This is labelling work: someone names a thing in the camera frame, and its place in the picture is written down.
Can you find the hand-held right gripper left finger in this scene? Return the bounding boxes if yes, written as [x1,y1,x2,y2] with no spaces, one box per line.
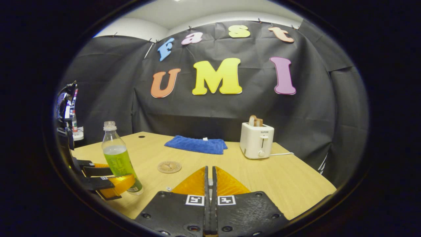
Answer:
[135,166,211,237]

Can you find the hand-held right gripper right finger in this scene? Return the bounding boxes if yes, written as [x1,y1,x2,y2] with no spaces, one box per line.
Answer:
[211,166,290,237]

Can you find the green label water bottle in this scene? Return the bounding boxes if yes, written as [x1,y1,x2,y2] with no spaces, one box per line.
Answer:
[101,121,144,195]

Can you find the round wooden coaster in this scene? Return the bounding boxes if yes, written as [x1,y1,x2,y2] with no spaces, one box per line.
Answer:
[157,161,182,174]

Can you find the black backdrop cloth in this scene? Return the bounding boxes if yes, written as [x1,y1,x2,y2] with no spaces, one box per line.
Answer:
[61,20,369,185]

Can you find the blue folded cloth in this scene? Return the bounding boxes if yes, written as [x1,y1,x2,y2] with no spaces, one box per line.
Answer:
[164,135,228,155]

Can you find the white toaster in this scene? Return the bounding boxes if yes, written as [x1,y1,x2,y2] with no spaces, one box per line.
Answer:
[240,122,275,160]

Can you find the white metal frame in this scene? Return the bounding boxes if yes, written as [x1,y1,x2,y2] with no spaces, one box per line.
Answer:
[317,153,329,175]

